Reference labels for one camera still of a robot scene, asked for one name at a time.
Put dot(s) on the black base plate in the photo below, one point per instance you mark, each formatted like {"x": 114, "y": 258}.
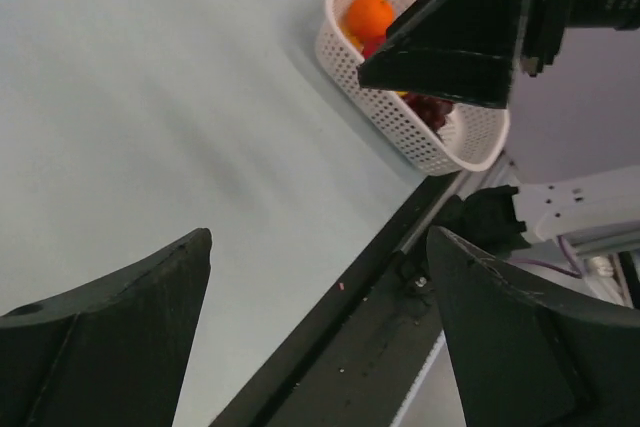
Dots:
{"x": 353, "y": 358}

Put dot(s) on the orange fake fruit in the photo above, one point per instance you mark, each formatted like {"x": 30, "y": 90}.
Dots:
{"x": 367, "y": 19}

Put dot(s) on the yellow fake lemon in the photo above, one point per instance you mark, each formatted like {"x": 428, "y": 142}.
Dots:
{"x": 353, "y": 40}

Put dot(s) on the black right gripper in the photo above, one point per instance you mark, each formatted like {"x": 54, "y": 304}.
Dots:
{"x": 463, "y": 50}

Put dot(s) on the white slotted cable duct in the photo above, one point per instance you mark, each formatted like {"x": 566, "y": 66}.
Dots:
{"x": 419, "y": 380}

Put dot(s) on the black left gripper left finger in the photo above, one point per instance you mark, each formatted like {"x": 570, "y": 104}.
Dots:
{"x": 112, "y": 352}

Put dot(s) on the aluminium rail frame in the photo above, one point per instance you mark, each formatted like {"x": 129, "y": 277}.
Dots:
{"x": 582, "y": 233}

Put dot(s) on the dark purple fake grapes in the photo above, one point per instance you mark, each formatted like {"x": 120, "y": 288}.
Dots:
{"x": 432, "y": 111}

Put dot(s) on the white perforated plastic basket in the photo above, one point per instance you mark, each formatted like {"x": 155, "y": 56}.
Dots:
{"x": 471, "y": 138}

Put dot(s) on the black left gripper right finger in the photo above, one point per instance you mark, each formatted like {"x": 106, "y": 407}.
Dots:
{"x": 528, "y": 352}

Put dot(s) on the red fake apple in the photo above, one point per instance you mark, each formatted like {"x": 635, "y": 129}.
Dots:
{"x": 372, "y": 45}

